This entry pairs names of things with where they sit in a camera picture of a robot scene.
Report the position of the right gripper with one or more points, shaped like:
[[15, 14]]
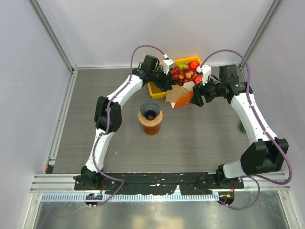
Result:
[[200, 89]]

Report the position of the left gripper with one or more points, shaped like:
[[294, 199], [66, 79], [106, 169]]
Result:
[[167, 81]]

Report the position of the orange coffee filter box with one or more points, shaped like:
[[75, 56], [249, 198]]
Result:
[[185, 99]]

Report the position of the blue plastic dripper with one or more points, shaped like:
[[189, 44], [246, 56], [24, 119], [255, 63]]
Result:
[[150, 110]]

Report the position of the wooden ring collar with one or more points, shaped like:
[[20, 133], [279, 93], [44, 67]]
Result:
[[150, 123]]

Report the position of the orange glass carafe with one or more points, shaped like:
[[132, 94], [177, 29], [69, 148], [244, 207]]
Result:
[[151, 130]]

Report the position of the brown paper coffee filter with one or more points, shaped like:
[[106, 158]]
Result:
[[175, 94]]

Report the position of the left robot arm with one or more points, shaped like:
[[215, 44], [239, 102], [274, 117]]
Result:
[[108, 115]]

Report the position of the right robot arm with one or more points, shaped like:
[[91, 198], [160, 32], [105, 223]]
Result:
[[265, 152]]

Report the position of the dark grape bunch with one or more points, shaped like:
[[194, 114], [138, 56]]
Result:
[[179, 82]]

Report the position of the yellow plastic tray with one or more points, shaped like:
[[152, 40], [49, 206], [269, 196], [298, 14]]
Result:
[[157, 93]]

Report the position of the red apple front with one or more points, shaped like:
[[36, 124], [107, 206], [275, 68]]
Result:
[[197, 79]]

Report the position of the red apple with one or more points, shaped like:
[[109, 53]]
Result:
[[193, 65], [197, 79]]

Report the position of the green apple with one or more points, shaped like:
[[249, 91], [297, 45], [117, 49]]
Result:
[[181, 65]]

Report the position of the red apple back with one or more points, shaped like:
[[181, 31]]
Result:
[[193, 65]]

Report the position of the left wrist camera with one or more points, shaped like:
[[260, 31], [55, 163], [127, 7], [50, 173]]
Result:
[[167, 64]]

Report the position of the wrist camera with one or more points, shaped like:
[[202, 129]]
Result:
[[204, 71], [167, 64]]

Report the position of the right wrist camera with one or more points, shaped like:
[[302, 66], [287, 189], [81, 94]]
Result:
[[204, 71]]

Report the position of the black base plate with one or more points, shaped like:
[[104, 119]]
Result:
[[191, 183]]

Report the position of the white cable duct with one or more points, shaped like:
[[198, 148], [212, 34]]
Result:
[[90, 197]]

